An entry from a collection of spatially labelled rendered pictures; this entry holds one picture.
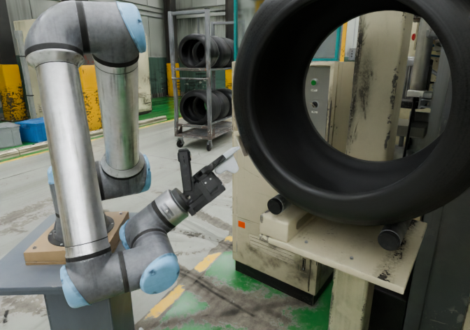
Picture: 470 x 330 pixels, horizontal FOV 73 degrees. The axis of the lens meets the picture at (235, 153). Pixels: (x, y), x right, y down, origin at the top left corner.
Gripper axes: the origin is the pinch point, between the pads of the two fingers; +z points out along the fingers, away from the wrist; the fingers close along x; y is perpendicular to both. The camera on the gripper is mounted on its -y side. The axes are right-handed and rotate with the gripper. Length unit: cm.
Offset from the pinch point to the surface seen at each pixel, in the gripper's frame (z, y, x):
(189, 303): -66, 46, -94
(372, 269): 6.8, 42.6, 9.8
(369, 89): 44.6, 11.0, -10.9
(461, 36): 37, 10, 36
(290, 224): -1.0, 24.9, 0.5
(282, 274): -17, 67, -95
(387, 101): 45.5, 17.1, -8.8
